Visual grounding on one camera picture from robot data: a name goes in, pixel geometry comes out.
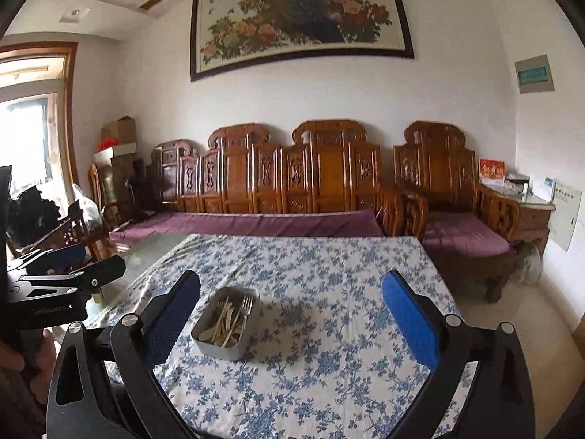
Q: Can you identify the person's left hand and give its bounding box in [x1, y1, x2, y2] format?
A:
[1, 329, 57, 405]

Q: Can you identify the wooden side table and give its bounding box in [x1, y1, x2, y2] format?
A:
[474, 184, 555, 255]

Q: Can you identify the green wall panel box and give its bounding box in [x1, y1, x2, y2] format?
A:
[514, 55, 554, 94]

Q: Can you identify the white wall distribution box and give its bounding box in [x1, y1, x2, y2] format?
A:
[549, 179, 582, 252]

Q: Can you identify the white floor fan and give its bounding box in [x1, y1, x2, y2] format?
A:
[514, 241, 542, 286]

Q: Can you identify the blue floral tablecloth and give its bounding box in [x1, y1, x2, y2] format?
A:
[86, 233, 477, 439]

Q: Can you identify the purple armchair cushion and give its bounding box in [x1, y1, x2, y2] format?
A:
[422, 212, 510, 258]

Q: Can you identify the cardboard boxes stack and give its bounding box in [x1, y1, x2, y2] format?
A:
[88, 116, 145, 204]

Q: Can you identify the carved wooden sofa bench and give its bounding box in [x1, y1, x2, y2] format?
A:
[90, 119, 404, 239]

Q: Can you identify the red greeting card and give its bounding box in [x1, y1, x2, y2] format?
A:
[478, 157, 506, 185]

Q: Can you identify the wooden door frame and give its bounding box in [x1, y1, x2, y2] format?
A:
[1, 41, 79, 203]

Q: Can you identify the grey rectangular utensil tray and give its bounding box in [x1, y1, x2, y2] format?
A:
[191, 285, 262, 362]

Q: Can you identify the framed peacock painting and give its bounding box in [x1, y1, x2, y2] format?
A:
[190, 0, 415, 81]

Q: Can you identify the metal fork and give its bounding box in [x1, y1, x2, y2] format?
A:
[221, 295, 254, 347]

